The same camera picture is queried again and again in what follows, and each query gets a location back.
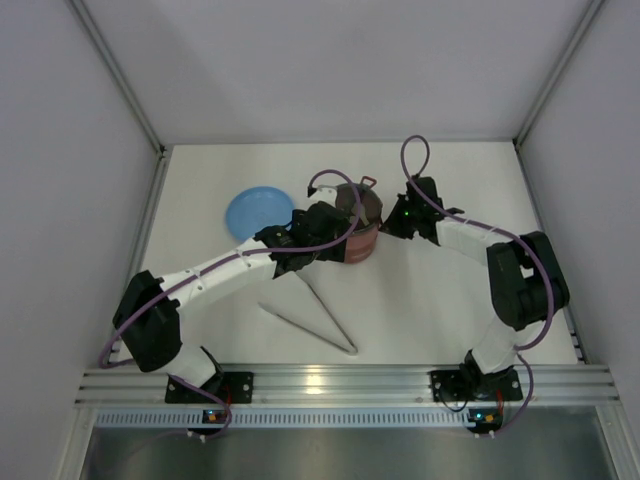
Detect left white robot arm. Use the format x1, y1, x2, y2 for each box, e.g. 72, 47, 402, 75
113, 201, 357, 403

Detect blue plate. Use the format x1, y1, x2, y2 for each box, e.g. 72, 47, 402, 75
225, 186, 294, 243

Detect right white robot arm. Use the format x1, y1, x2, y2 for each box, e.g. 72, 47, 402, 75
381, 175, 570, 403

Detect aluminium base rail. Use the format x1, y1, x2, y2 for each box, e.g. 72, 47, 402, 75
74, 364, 620, 429

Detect metal tongs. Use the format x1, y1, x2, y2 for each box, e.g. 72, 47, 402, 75
257, 273, 359, 356

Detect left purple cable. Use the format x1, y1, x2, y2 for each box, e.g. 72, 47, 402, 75
97, 169, 364, 441

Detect grey top lid with clasps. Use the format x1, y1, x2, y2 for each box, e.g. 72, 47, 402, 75
336, 176, 383, 234

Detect pink lunch container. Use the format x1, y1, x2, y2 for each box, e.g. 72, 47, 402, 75
346, 225, 378, 250

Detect dark red lunch container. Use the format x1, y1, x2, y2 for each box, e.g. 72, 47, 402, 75
345, 244, 375, 264

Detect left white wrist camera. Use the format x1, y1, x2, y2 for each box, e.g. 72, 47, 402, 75
307, 185, 337, 205

